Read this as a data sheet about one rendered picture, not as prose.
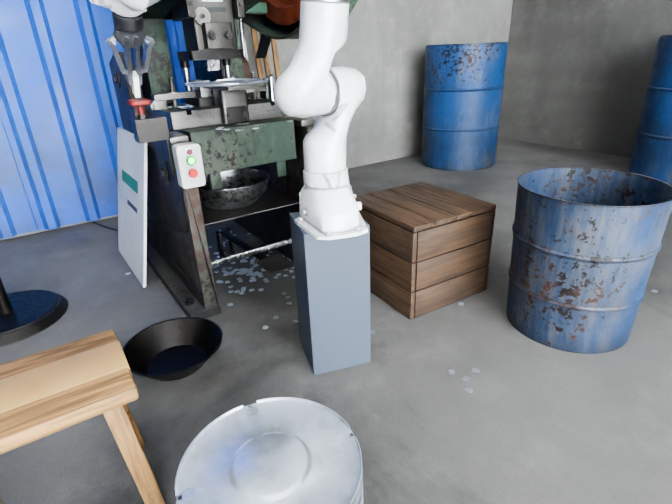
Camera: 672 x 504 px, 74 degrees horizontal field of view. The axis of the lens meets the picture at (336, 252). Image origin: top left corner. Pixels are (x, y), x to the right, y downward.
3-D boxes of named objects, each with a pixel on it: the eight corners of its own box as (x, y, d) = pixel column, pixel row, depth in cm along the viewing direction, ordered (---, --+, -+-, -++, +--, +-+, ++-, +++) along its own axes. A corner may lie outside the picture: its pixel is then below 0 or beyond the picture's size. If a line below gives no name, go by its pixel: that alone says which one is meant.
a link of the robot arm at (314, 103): (359, 3, 100) (293, 0, 90) (351, 116, 113) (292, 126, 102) (327, 0, 107) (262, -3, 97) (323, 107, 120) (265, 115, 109)
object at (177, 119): (289, 116, 175) (287, 100, 172) (172, 130, 152) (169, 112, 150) (255, 110, 198) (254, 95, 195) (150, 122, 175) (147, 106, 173)
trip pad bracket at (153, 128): (177, 175, 147) (166, 113, 139) (147, 180, 142) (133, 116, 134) (172, 171, 152) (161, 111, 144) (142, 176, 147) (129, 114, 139)
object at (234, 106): (270, 123, 156) (266, 82, 150) (232, 128, 149) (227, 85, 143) (241, 117, 175) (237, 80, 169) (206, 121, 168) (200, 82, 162)
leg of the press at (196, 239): (222, 313, 167) (178, 46, 130) (192, 323, 161) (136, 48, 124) (157, 239, 237) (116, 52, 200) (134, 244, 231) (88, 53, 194)
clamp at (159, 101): (198, 105, 166) (193, 76, 162) (151, 110, 158) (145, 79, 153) (193, 104, 171) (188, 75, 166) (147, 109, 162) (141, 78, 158)
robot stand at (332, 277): (370, 362, 137) (369, 224, 119) (314, 375, 132) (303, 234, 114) (351, 330, 153) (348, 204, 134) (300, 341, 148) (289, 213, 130)
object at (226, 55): (245, 65, 167) (243, 49, 164) (192, 68, 156) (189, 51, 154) (228, 65, 179) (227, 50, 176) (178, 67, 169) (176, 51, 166)
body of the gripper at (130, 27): (114, 18, 116) (119, 53, 122) (148, 17, 120) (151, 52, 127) (106, 6, 120) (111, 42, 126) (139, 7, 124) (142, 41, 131)
